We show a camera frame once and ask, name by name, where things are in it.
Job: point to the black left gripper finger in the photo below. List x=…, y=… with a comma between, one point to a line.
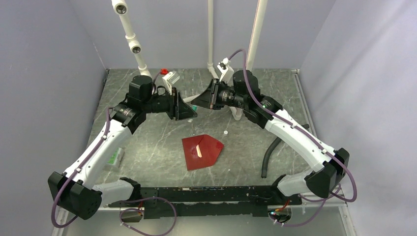
x=184, y=111
x=177, y=96

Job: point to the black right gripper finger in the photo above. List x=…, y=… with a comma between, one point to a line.
x=213, y=86
x=205, y=99

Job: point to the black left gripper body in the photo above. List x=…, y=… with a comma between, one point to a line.
x=173, y=110

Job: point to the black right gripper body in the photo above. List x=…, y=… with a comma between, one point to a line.
x=214, y=102

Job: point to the red paper envelope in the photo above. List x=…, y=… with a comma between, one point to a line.
x=210, y=149

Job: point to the tan paper letter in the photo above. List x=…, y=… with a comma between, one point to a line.
x=198, y=151

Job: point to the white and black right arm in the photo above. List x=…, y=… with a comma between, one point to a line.
x=326, y=163

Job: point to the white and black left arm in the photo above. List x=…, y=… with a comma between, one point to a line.
x=75, y=189

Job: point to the green white small box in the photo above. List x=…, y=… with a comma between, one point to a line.
x=116, y=158

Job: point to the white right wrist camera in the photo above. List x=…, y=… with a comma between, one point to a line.
x=226, y=70

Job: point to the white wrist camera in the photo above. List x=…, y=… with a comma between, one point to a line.
x=169, y=79
x=226, y=70

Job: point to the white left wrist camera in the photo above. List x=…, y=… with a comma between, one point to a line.
x=169, y=79

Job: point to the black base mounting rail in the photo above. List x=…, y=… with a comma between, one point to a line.
x=255, y=200

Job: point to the white PVC pipe frame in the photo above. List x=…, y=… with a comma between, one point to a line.
x=211, y=65

